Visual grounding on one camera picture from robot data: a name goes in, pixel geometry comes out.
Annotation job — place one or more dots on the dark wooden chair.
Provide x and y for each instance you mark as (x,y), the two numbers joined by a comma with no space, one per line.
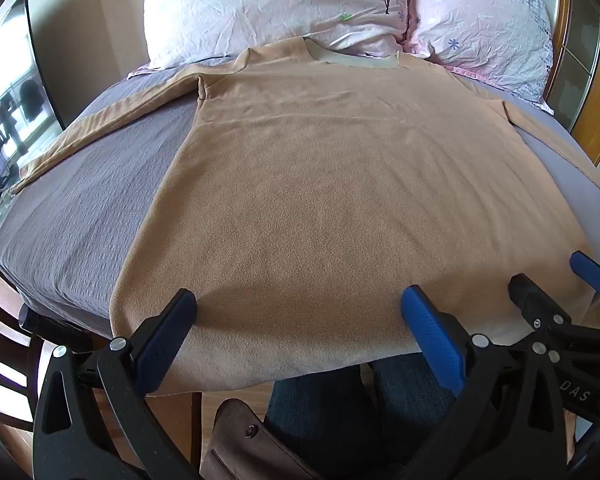
(5,360)

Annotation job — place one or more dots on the grey textured bedspread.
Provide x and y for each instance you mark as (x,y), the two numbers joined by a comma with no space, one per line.
(82,210)

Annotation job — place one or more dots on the person's legs in jeans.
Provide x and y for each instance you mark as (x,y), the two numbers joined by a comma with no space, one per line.
(330,420)

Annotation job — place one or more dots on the flat screen television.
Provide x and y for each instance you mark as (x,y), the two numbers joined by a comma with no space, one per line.
(15,105)

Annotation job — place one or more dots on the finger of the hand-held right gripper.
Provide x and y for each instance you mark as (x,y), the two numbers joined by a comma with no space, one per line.
(532,296)
(589,270)

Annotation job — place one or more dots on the pink floral pillow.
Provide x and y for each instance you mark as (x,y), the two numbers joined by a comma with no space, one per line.
(480,20)

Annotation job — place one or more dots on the white floral pillow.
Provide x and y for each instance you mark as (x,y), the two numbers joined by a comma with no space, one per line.
(260,5)

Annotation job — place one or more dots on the wooden glass-panel cabinet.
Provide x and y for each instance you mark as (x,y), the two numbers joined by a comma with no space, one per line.
(587,60)

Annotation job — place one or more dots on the brown leather bag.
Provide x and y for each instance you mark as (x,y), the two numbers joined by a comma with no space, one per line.
(245,445)

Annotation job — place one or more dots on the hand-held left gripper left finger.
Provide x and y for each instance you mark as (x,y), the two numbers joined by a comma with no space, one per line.
(169,336)

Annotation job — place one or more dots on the tan long-sleeve shirt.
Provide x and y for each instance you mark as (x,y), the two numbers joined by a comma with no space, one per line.
(330,200)

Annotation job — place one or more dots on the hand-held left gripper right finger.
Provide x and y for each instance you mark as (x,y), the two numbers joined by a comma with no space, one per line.
(432,336)

